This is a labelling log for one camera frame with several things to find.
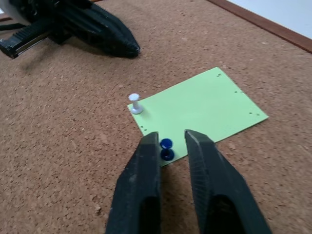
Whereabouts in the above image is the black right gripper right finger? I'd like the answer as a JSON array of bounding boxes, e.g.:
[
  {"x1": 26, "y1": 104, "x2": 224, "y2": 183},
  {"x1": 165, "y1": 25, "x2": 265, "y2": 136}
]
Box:
[{"x1": 184, "y1": 129, "x2": 273, "y2": 234}]

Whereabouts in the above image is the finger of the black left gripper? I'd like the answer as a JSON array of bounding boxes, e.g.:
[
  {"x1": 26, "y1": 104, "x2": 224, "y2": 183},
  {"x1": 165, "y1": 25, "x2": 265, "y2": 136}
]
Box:
[
  {"x1": 60, "y1": 14, "x2": 139, "y2": 59},
  {"x1": 58, "y1": 0, "x2": 141, "y2": 53}
]

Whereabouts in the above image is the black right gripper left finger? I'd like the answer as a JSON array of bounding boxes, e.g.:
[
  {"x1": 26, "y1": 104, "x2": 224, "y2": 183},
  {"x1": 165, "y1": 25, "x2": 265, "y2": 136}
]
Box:
[{"x1": 104, "y1": 131, "x2": 162, "y2": 234}]

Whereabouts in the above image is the green paper note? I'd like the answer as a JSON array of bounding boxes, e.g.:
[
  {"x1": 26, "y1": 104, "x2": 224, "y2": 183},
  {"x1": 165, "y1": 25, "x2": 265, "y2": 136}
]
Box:
[{"x1": 127, "y1": 67, "x2": 269, "y2": 168}]

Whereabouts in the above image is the blue pushpin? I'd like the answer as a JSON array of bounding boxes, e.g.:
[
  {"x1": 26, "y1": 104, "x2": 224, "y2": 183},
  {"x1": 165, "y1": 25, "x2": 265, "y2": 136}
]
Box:
[{"x1": 159, "y1": 138, "x2": 176, "y2": 161}]

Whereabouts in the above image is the white pushpin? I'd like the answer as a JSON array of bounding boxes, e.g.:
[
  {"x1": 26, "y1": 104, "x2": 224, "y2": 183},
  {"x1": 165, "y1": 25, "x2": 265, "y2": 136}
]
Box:
[{"x1": 128, "y1": 93, "x2": 144, "y2": 115}]

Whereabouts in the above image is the cork board with wooden frame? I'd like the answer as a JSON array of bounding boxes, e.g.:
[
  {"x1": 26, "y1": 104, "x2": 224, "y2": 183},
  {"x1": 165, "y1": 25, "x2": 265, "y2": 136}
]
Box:
[{"x1": 0, "y1": 0, "x2": 312, "y2": 234}]

